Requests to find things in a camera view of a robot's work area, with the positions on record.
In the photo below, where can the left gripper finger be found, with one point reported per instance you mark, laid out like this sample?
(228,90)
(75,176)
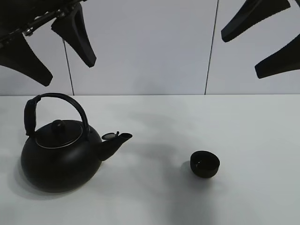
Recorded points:
(72,29)
(16,54)

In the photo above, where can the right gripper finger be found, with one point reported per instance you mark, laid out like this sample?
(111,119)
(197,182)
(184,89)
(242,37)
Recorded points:
(251,13)
(284,60)

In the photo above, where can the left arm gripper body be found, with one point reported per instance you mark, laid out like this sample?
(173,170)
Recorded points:
(23,17)

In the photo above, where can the black round teapot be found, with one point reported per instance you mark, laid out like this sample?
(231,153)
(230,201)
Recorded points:
(65,154)

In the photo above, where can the small black teacup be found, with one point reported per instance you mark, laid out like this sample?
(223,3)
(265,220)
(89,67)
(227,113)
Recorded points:
(204,164)

